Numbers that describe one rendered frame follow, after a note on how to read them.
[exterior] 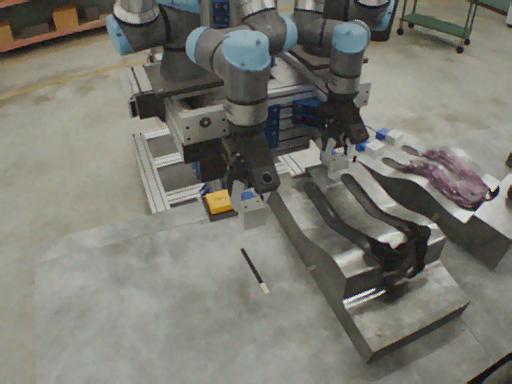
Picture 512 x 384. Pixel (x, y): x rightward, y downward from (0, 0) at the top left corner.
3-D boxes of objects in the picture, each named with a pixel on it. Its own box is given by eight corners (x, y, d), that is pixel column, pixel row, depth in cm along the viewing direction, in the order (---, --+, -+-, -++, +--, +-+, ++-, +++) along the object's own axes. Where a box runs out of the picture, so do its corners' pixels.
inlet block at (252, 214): (224, 193, 90) (223, 175, 86) (244, 188, 91) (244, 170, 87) (243, 231, 80) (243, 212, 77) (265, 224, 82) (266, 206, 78)
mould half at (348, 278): (266, 202, 102) (268, 162, 93) (347, 180, 109) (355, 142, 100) (365, 365, 67) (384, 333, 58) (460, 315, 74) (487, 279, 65)
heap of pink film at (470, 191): (391, 170, 103) (397, 148, 98) (422, 149, 112) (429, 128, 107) (468, 220, 88) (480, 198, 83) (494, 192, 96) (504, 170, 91)
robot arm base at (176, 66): (156, 67, 114) (152, 37, 107) (201, 59, 118) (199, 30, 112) (166, 85, 103) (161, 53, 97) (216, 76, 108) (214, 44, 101)
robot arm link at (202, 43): (230, 53, 77) (263, 70, 70) (183, 67, 71) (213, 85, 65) (229, 17, 71) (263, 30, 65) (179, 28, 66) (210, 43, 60)
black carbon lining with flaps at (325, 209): (298, 191, 95) (301, 161, 89) (351, 177, 99) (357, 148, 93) (375, 300, 71) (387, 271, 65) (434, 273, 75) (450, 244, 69)
